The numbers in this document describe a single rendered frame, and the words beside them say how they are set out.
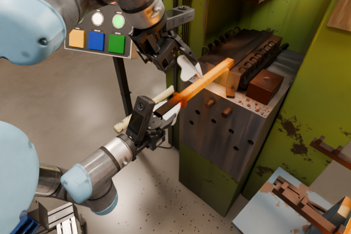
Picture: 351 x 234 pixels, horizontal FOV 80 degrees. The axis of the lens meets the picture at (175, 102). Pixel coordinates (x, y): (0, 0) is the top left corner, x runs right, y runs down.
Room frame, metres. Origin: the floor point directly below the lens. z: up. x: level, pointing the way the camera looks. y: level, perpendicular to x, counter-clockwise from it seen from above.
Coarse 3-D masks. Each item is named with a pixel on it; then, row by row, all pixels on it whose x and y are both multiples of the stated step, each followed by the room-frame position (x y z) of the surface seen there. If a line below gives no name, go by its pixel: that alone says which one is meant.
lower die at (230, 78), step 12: (240, 36) 0.99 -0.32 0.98; (252, 36) 0.97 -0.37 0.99; (276, 36) 0.96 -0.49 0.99; (216, 48) 0.87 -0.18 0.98; (228, 48) 0.85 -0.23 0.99; (240, 48) 0.83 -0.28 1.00; (252, 48) 0.83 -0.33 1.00; (204, 60) 0.76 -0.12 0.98; (216, 60) 0.74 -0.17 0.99; (240, 60) 0.73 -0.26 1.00; (252, 60) 0.74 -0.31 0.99; (204, 72) 0.73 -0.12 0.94; (228, 72) 0.67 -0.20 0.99; (240, 72) 0.66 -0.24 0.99; (228, 84) 0.66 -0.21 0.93
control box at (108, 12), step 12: (96, 12) 0.94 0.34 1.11; (108, 12) 0.93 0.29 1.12; (120, 12) 0.91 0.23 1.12; (84, 24) 0.93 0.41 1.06; (96, 24) 0.91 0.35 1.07; (108, 24) 0.90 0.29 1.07; (108, 36) 0.88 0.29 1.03; (72, 48) 0.89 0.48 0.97; (84, 48) 0.88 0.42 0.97; (132, 48) 0.84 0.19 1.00
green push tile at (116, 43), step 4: (112, 36) 0.87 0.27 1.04; (116, 36) 0.86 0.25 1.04; (120, 36) 0.86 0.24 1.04; (124, 36) 0.86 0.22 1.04; (112, 40) 0.86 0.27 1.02; (116, 40) 0.85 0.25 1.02; (120, 40) 0.85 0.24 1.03; (124, 40) 0.85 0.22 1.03; (112, 44) 0.85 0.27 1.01; (116, 44) 0.84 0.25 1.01; (120, 44) 0.84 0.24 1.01; (124, 44) 0.84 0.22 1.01; (108, 48) 0.85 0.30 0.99; (112, 48) 0.84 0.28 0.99; (116, 48) 0.84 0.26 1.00; (120, 48) 0.83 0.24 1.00; (124, 48) 0.83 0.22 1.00; (116, 52) 0.83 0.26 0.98; (120, 52) 0.82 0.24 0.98
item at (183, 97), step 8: (224, 64) 0.68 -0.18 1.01; (208, 72) 0.63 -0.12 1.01; (216, 72) 0.63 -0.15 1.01; (200, 80) 0.58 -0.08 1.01; (208, 80) 0.58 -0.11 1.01; (192, 88) 0.53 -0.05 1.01; (200, 88) 0.55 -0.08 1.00; (176, 96) 0.49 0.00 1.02; (184, 96) 0.49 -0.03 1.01; (192, 96) 0.52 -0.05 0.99; (168, 104) 0.45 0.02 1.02; (176, 104) 0.45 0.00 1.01; (184, 104) 0.47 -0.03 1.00; (160, 112) 0.42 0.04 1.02
